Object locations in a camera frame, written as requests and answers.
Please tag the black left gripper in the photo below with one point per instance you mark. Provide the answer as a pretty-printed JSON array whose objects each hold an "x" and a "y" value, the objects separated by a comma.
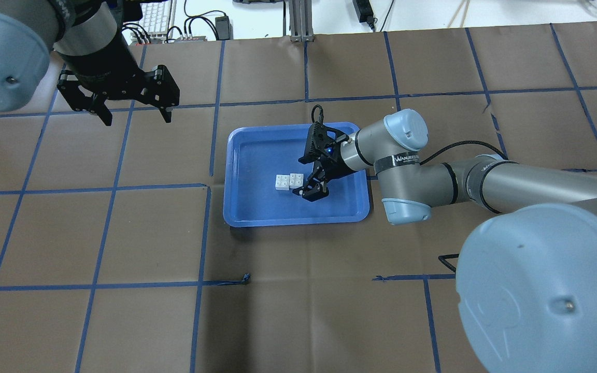
[{"x": 102, "y": 65}]

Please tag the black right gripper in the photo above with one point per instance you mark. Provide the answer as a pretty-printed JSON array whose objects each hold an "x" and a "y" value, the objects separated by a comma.
[{"x": 331, "y": 167}]

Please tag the white block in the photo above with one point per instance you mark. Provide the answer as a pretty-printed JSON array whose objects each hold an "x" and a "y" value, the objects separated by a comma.
[
  {"x": 296, "y": 180},
  {"x": 283, "y": 182}
]

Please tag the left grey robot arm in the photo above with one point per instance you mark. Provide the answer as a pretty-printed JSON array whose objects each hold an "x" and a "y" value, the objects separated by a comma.
[{"x": 87, "y": 35}]

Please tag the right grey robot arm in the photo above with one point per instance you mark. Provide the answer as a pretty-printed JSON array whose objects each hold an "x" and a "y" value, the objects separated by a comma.
[{"x": 526, "y": 278}]

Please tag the blue plastic tray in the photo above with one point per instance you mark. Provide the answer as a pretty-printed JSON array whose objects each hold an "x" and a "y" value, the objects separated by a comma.
[{"x": 254, "y": 158}]

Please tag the white keyboard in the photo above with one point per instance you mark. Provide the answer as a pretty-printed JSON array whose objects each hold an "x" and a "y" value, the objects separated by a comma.
[{"x": 155, "y": 17}]

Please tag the black power adapter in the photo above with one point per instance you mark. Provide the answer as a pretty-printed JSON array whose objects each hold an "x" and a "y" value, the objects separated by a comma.
[{"x": 223, "y": 28}]

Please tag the aluminium frame post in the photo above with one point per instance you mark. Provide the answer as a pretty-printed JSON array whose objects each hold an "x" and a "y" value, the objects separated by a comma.
[{"x": 299, "y": 15}]

